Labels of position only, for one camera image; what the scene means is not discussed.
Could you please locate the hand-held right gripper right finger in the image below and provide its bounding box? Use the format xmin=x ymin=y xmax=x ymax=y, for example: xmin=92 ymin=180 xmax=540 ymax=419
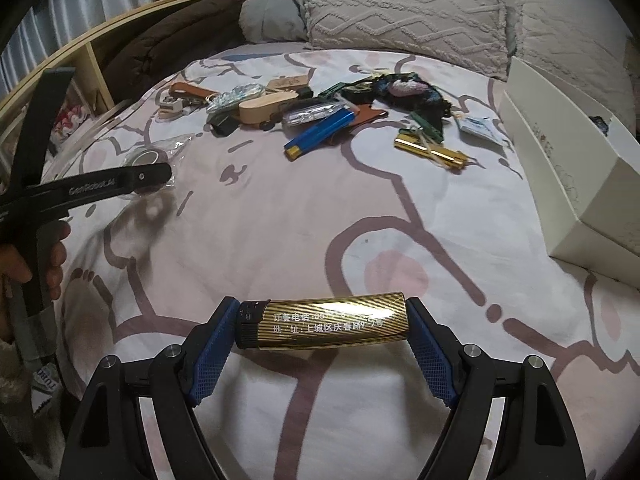
xmin=405 ymin=297 xmax=588 ymax=480

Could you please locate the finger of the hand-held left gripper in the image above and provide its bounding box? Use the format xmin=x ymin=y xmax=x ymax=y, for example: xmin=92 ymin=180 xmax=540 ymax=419
xmin=64 ymin=162 xmax=174 ymax=208

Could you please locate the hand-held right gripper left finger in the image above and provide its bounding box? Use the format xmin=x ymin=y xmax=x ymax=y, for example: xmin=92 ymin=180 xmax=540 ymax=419
xmin=59 ymin=296 xmax=240 ymax=480

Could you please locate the gold ribbed lighter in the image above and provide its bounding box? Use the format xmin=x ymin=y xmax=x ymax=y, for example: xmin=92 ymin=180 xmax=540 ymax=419
xmin=235 ymin=291 xmax=412 ymax=351

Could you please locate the person's left hand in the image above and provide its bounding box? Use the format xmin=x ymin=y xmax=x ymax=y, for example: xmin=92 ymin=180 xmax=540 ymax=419
xmin=0 ymin=221 xmax=70 ymax=343

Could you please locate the red floral picture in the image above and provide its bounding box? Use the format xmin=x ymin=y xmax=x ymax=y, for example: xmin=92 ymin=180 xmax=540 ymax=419
xmin=50 ymin=105 xmax=86 ymax=141

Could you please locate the black tape roll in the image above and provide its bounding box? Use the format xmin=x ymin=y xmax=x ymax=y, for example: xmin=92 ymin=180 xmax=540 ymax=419
xmin=117 ymin=132 xmax=196 ymax=196

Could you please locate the wooden bedside shelf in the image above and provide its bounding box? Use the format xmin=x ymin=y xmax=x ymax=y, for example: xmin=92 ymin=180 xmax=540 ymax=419
xmin=0 ymin=0 xmax=278 ymax=171

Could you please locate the white plug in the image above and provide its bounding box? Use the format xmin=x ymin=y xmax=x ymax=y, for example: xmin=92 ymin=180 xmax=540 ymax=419
xmin=157 ymin=97 xmax=183 ymax=121

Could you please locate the small black object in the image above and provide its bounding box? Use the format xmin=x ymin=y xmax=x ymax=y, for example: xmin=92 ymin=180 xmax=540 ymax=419
xmin=210 ymin=115 xmax=238 ymax=137

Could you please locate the white curtain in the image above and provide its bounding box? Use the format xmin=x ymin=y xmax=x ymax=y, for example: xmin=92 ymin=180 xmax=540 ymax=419
xmin=0 ymin=0 xmax=156 ymax=91

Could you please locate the clear glitter packet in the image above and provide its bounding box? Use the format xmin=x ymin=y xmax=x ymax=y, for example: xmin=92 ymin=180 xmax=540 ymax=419
xmin=206 ymin=84 xmax=266 ymax=113

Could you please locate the long wooden block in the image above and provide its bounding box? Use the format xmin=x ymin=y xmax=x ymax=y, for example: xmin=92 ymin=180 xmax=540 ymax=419
xmin=238 ymin=89 xmax=301 ymax=125

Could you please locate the engraved wooden tag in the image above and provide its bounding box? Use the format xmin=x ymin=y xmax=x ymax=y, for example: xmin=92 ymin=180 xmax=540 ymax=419
xmin=267 ymin=74 xmax=311 ymax=93

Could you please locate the silver foil packet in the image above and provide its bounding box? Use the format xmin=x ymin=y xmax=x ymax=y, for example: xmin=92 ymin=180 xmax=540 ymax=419
xmin=282 ymin=101 xmax=346 ymax=128

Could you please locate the blue lighter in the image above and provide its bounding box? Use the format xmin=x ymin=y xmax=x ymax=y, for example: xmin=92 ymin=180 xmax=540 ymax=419
xmin=283 ymin=109 xmax=356 ymax=162

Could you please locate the grey cloth bundle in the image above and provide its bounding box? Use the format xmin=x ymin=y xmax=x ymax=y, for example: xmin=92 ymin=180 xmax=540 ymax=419
xmin=238 ymin=0 xmax=311 ymax=43

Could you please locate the green plastic clip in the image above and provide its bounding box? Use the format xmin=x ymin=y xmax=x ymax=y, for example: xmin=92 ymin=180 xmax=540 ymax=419
xmin=410 ymin=110 xmax=446 ymax=142

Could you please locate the white sachet packet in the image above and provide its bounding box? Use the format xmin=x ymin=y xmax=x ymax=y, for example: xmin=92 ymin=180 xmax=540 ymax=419
xmin=457 ymin=114 xmax=503 ymax=143

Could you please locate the orange leather key fob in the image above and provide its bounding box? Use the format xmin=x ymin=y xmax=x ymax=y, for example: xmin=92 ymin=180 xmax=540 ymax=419
xmin=345 ymin=102 xmax=390 ymax=128

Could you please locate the beige textured pillow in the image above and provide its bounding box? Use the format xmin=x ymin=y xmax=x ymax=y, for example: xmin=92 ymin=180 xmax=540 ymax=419
xmin=295 ymin=0 xmax=516 ymax=81
xmin=505 ymin=0 xmax=636 ymax=126

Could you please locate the brown leather strap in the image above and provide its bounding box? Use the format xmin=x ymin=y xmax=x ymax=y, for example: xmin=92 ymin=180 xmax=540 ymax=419
xmin=167 ymin=81 xmax=221 ymax=103

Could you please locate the gold lighter with cord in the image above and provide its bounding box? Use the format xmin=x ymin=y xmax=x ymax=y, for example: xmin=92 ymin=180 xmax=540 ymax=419
xmin=425 ymin=145 xmax=471 ymax=173

